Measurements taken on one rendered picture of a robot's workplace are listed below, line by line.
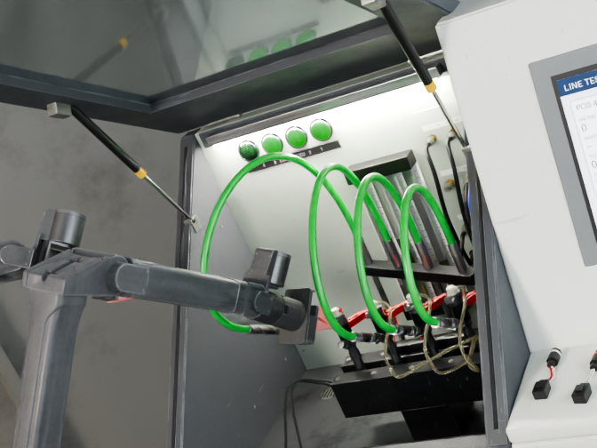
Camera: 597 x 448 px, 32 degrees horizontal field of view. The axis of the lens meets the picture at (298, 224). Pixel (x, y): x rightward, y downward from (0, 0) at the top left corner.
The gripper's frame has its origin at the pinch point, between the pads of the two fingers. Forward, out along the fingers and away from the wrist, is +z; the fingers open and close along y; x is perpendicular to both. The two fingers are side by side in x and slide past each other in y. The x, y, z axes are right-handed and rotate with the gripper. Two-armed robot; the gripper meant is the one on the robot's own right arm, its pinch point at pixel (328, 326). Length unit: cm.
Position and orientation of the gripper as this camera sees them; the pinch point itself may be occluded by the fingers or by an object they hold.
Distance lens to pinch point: 195.7
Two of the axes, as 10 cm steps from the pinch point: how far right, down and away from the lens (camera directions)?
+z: 6.9, 2.8, 6.7
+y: 1.3, -9.6, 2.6
